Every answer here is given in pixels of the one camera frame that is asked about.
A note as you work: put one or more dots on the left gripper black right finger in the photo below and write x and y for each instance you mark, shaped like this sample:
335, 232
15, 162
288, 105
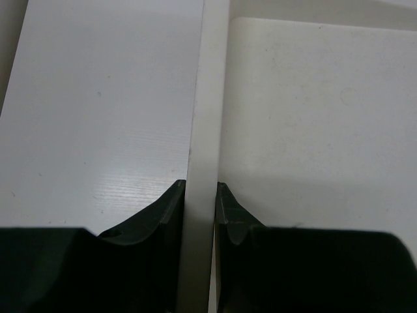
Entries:
274, 269

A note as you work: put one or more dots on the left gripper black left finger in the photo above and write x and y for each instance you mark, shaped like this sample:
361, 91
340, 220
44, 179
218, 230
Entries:
131, 267

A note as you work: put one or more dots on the white drawer cabinet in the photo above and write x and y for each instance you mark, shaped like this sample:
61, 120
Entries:
306, 110

